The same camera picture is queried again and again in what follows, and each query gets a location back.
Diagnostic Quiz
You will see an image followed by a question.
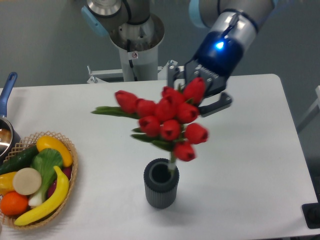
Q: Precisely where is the blue handled saucepan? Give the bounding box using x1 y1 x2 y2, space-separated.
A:
0 72 21 164

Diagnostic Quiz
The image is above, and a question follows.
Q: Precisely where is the dark red vegetable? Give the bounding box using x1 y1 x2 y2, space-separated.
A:
47 166 72 198

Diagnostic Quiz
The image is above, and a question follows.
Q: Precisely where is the woven wicker basket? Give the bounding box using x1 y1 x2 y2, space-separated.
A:
0 131 78 230

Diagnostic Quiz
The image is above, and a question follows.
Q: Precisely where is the yellow banana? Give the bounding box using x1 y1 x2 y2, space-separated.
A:
14 166 69 227

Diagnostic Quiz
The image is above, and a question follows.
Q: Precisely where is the beige round disc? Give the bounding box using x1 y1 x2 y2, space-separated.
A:
12 167 42 196

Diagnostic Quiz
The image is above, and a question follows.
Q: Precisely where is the yellow bell pepper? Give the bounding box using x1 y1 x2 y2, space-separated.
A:
0 171 17 196

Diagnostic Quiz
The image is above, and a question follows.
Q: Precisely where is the red tulip bouquet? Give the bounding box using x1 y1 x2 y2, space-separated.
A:
92 77 209 175

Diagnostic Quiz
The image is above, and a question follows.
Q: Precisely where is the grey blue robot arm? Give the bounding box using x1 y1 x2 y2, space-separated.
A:
81 0 277 117

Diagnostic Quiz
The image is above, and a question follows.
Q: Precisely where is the black device at edge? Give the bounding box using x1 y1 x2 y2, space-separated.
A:
301 202 320 229

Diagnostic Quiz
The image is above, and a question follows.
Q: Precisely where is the green bok choy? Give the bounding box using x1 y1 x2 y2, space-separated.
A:
28 148 63 208

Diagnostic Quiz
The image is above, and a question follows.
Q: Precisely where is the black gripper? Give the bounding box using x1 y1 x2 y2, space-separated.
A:
167 31 244 118

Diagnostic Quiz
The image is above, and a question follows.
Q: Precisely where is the white frame at right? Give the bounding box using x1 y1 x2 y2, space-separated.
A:
296 85 320 134

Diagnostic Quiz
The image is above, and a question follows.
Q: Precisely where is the black cable on pedestal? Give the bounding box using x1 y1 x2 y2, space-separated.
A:
126 39 138 82

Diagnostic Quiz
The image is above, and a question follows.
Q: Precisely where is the green cucumber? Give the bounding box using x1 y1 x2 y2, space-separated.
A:
0 145 39 175

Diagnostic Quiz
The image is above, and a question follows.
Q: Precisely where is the dark grey ribbed vase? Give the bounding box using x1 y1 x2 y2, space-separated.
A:
143 158 180 209

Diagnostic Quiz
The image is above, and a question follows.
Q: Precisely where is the orange fruit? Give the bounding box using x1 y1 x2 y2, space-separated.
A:
0 191 29 216

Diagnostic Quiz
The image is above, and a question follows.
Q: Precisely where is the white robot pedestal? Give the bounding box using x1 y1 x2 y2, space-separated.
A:
87 14 179 84

